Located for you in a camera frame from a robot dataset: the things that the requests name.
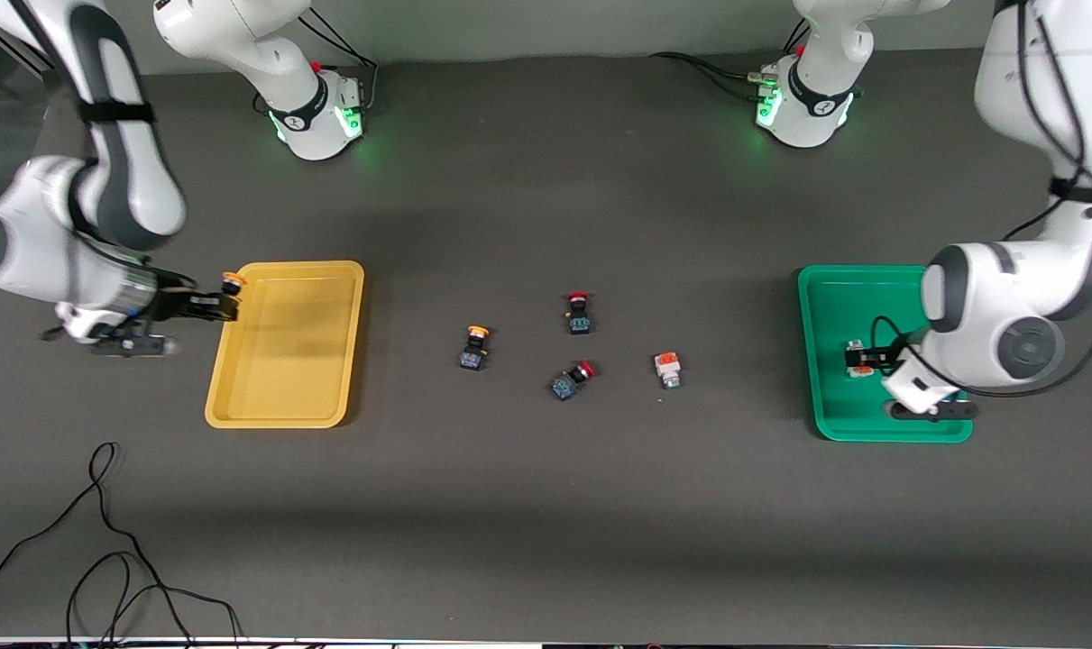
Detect black arm base cable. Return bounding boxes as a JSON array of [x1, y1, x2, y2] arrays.
[[649, 20, 864, 102], [253, 7, 381, 116]]

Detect black right arm base cable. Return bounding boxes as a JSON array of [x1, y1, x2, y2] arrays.
[[253, 7, 381, 116]]

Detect green plastic tray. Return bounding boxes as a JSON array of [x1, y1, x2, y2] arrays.
[[797, 264, 974, 443]]

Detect black left arm base cable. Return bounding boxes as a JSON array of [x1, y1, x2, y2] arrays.
[[649, 20, 864, 102]]

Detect yellow plastic tray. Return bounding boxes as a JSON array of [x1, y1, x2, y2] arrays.
[[204, 261, 366, 430]]

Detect aluminium frame profile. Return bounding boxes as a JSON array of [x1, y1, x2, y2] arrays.
[[0, 16, 58, 75]]

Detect thin black loose cable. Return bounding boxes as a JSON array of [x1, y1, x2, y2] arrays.
[[0, 441, 244, 649]]

